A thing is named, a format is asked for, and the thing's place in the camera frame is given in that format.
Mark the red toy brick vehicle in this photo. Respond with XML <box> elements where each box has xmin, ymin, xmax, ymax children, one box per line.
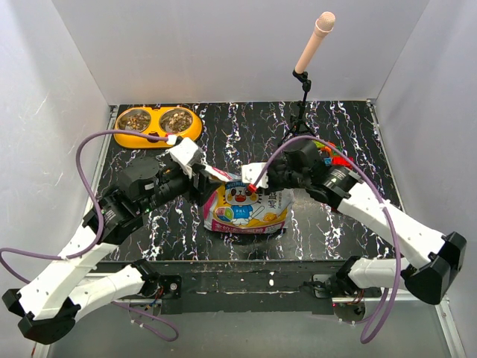
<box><xmin>332</xmin><ymin>156</ymin><xmax>353</xmax><ymax>169</ymax></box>

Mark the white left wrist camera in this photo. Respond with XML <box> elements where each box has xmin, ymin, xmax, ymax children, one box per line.
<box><xmin>168</xmin><ymin>138</ymin><xmax>203</xmax><ymax>179</ymax></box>

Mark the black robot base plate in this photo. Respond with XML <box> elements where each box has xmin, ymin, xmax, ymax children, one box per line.
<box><xmin>119</xmin><ymin>260</ymin><xmax>352</xmax><ymax>315</ymax></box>

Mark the black microphone stand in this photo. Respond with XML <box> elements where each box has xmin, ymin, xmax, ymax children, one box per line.
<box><xmin>279</xmin><ymin>70</ymin><xmax>316</xmax><ymax>146</ymax></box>

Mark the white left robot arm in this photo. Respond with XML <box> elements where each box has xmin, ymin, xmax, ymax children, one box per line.
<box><xmin>1</xmin><ymin>156</ymin><xmax>221</xmax><ymax>345</ymax></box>

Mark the yellow double pet bowl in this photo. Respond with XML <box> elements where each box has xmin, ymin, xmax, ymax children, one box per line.
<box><xmin>113</xmin><ymin>107</ymin><xmax>203</xmax><ymax>149</ymax></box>

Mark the cat food bag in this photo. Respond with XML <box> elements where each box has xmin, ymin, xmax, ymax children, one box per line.
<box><xmin>203</xmin><ymin>166</ymin><xmax>294</xmax><ymax>234</ymax></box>

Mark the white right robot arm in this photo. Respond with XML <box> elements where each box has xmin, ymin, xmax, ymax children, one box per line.
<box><xmin>262</xmin><ymin>136</ymin><xmax>467</xmax><ymax>305</ymax></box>

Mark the pink microphone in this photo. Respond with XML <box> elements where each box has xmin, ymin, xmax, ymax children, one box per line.
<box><xmin>294</xmin><ymin>11</ymin><xmax>335</xmax><ymax>74</ymax></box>

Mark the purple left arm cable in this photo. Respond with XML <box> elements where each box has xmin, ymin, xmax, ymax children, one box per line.
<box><xmin>0</xmin><ymin>130</ymin><xmax>180</xmax><ymax>342</ymax></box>

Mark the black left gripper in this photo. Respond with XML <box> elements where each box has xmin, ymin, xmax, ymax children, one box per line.
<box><xmin>139</xmin><ymin>162</ymin><xmax>221</xmax><ymax>215</ymax></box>

